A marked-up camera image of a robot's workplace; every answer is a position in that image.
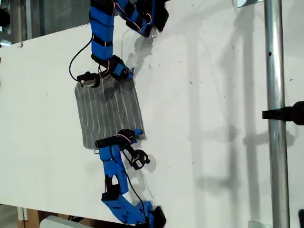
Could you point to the arm camera stalk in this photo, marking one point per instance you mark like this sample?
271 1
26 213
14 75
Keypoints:
128 152

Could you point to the steel post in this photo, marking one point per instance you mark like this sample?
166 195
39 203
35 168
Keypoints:
275 71

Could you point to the white plastic container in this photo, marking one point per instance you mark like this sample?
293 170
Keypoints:
57 222

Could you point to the white table bracket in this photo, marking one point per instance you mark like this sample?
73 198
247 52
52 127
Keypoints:
22 213

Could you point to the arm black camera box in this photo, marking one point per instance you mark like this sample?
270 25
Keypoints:
137 164
86 78

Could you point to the wooden table leg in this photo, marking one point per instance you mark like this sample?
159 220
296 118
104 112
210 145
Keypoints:
33 218

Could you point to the black clamp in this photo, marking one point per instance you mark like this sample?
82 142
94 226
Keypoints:
292 112

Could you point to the black round object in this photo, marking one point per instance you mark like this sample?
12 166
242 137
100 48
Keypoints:
4 17

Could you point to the grey striped microfibre towel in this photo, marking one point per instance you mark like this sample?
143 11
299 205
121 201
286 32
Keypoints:
111 111

